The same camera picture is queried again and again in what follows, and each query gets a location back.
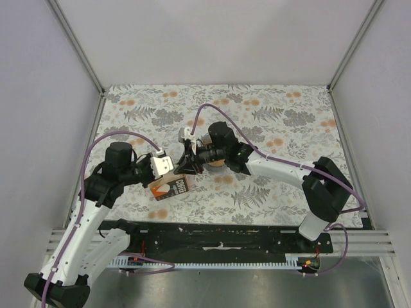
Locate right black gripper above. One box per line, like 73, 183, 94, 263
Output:
175, 142, 227, 176

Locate orange black coffee filter box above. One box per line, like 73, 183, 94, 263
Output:
148, 173, 189, 201

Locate clear glass coffee server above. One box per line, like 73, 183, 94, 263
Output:
200, 134, 227, 174

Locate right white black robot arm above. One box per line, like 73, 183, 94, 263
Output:
174, 121, 352, 253

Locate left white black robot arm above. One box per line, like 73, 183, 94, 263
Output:
24, 142, 173, 307

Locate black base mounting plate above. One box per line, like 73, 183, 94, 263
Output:
96, 219, 335, 257

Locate floral patterned table mat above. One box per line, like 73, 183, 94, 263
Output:
87, 85, 350, 225

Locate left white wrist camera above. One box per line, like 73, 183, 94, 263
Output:
150, 149, 174, 178

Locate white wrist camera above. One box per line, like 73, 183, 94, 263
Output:
178, 127, 197, 144
150, 149, 174, 178

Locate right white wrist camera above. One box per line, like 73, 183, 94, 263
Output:
178, 127, 197, 144

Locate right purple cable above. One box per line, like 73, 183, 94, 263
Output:
191, 103, 367, 277

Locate white slotted cable duct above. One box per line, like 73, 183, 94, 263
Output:
107, 255, 319, 270

